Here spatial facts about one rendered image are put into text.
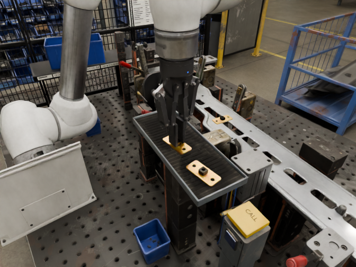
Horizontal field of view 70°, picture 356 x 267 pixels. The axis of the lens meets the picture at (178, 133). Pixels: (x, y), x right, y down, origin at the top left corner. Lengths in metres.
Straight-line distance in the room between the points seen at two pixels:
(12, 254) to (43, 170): 1.14
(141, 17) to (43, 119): 1.01
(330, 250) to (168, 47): 0.55
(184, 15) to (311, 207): 0.61
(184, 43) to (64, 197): 0.81
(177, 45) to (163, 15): 0.06
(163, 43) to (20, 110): 0.77
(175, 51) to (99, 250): 0.78
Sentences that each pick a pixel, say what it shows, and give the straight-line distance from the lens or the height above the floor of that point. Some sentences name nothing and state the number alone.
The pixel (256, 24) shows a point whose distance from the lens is 4.74.
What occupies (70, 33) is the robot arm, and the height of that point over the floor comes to 1.33.
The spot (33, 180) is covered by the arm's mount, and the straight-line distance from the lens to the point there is 1.04.
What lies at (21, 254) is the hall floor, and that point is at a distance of 2.07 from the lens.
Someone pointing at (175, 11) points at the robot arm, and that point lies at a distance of 0.50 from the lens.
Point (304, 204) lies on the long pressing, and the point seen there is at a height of 1.00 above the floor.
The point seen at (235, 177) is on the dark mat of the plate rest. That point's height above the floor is 1.16.
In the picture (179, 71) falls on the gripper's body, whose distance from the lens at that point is 0.54.
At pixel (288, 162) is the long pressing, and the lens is 0.95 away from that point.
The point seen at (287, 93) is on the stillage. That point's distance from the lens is 3.33.
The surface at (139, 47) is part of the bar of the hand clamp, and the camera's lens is 1.28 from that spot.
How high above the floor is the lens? 1.59
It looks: 36 degrees down
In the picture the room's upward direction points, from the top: straight up
